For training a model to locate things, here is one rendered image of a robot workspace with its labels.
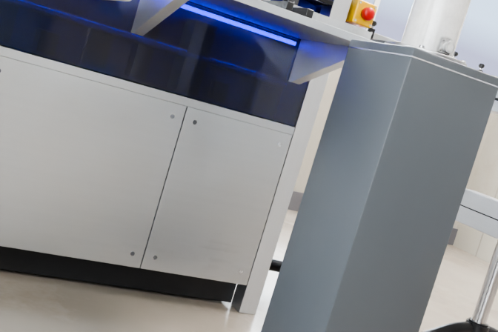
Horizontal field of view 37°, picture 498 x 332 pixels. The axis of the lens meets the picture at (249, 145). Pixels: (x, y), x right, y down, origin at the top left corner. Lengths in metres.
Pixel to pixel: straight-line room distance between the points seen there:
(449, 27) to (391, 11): 3.12
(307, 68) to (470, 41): 3.14
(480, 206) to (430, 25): 1.15
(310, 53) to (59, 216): 0.84
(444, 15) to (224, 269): 1.05
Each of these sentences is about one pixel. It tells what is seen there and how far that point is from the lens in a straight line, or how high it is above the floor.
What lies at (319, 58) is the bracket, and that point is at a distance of 2.09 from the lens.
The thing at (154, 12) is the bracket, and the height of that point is 0.79.
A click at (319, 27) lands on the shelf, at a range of 1.78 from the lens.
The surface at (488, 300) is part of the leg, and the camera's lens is 2.65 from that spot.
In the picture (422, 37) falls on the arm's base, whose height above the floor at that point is 0.90.
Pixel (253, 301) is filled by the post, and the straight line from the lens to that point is 2.35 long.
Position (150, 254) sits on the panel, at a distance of 2.17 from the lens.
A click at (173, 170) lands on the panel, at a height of 0.39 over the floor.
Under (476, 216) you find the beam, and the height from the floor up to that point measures 0.48.
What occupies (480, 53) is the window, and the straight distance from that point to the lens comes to 5.26.
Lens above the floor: 0.70
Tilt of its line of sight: 5 degrees down
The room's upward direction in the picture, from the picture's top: 17 degrees clockwise
